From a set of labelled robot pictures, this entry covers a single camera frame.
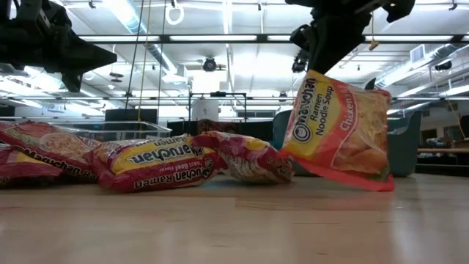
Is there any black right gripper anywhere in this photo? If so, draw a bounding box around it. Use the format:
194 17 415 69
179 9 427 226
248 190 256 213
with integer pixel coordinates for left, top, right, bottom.
284 0 385 75

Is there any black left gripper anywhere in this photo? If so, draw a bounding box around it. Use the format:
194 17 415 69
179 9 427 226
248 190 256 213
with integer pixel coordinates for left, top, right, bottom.
14 0 119 93

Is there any orange Maruchan chicken ramen pack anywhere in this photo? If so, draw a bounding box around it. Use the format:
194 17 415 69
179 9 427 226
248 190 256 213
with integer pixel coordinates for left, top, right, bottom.
281 69 396 193

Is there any red Maruchan ramen pack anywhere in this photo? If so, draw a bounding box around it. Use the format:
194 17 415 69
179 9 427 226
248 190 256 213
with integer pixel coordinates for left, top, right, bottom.
190 131 295 184
0 120 102 183
86 133 226 194
0 144 64 188

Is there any black ceiling spotlight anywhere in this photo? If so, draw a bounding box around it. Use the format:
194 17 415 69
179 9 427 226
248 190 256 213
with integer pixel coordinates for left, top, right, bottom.
202 56 218 73
292 49 311 73

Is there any yellow hanging hook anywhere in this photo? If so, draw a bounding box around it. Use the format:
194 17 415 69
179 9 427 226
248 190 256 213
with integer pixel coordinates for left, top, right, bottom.
369 10 380 52

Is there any clear plastic bin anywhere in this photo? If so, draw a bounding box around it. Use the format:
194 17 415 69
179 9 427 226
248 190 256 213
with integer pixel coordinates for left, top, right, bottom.
54 120 173 142

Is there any black aluminium rig beam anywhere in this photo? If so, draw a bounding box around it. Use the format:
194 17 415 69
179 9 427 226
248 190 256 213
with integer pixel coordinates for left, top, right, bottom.
76 34 469 43

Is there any large teal bin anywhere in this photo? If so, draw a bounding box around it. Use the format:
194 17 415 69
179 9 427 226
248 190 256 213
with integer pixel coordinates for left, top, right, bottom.
271 109 423 179

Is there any white cylindrical tank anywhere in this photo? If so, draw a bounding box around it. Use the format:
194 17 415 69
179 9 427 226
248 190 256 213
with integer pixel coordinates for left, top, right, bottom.
192 98 220 122

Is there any dark patterned object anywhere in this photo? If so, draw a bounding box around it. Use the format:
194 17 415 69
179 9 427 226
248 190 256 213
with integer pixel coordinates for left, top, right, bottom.
196 118 237 136

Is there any wooden background table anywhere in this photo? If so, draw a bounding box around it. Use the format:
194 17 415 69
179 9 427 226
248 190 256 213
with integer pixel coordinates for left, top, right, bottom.
417 147 469 155

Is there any black hanging cable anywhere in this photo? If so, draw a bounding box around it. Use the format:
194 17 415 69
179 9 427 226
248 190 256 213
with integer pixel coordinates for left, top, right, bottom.
125 0 145 110

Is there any white hanging ring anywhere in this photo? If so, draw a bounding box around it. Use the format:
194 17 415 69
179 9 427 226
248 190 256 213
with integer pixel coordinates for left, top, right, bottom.
164 1 185 26

